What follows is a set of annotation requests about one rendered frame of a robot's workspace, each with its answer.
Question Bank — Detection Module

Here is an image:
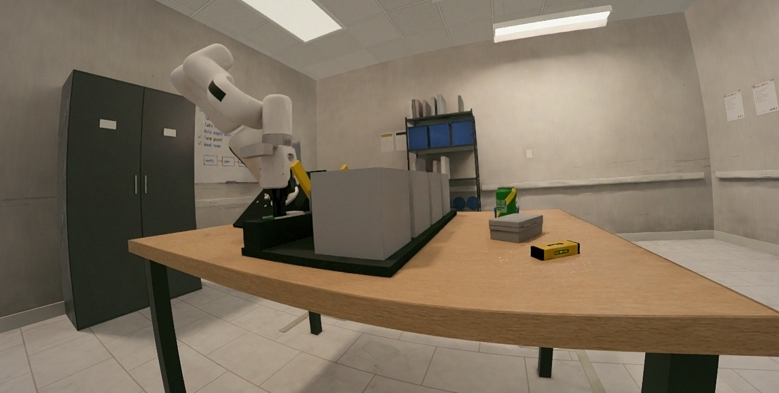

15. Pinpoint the yellow pocket level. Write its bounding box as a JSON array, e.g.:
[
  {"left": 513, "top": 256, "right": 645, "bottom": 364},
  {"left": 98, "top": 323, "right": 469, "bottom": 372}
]
[{"left": 531, "top": 240, "right": 580, "bottom": 261}]

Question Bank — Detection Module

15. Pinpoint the green drink can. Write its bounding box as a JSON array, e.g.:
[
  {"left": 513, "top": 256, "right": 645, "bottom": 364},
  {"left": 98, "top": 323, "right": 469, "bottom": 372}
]
[{"left": 496, "top": 186, "right": 518, "bottom": 218}]

